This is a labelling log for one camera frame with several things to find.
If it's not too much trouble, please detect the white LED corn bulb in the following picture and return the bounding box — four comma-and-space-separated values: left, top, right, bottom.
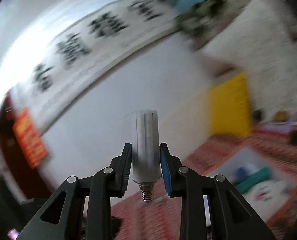
129, 109, 161, 203

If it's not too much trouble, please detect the pink storage box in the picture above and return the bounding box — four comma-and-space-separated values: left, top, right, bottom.
206, 146, 297, 225

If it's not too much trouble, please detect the teal pencil case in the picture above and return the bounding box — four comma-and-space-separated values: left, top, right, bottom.
235, 167, 272, 194

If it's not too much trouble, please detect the dark wooden door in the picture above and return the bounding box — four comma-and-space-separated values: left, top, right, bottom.
0, 93, 52, 199

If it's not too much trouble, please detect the patterned red bed cover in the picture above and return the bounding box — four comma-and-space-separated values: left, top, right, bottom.
112, 132, 297, 239

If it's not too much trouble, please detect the red door banner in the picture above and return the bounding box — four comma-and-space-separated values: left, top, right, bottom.
12, 108, 47, 169

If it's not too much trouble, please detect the yellow cushion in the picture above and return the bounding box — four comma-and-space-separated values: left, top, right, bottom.
209, 72, 253, 138

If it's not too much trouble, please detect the calligraphy wall scroll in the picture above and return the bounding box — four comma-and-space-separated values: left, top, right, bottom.
14, 0, 176, 132

